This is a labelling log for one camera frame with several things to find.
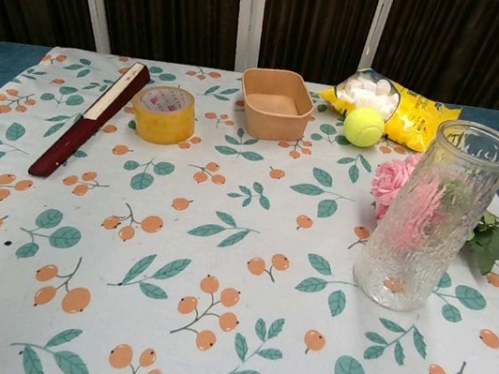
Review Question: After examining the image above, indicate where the textured clear glass vase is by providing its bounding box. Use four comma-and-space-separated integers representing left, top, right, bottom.
347, 106, 499, 328

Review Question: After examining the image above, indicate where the yellowish packing tape roll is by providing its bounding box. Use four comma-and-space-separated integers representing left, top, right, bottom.
125, 81, 202, 149

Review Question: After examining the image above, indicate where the leaf and fruit print tablecloth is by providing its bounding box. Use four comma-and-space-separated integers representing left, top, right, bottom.
0, 33, 499, 374

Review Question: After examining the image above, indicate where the dark red folded fan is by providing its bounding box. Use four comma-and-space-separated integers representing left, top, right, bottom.
26, 47, 154, 192

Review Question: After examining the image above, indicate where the pink rose bouquet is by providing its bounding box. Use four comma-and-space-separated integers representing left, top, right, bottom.
359, 145, 499, 278

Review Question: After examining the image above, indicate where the yellow bag of marshmallows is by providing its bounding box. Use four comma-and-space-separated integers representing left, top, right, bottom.
310, 60, 467, 158

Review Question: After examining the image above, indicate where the yellow-green tennis ball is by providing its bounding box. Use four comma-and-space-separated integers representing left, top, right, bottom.
340, 105, 388, 151

